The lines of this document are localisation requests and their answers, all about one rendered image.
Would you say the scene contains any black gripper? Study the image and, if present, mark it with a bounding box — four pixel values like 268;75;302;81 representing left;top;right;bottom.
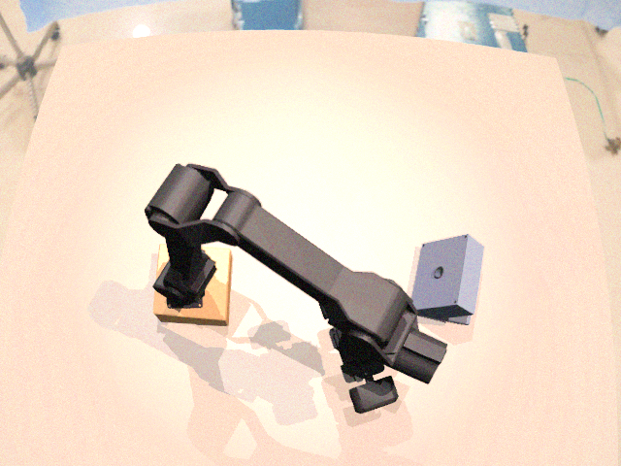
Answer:
329;327;399;414

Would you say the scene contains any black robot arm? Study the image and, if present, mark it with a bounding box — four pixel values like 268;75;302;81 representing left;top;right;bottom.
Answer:
145;163;448;384

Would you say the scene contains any dark grey sloped panel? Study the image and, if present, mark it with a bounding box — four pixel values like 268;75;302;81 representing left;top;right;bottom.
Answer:
411;234;484;325

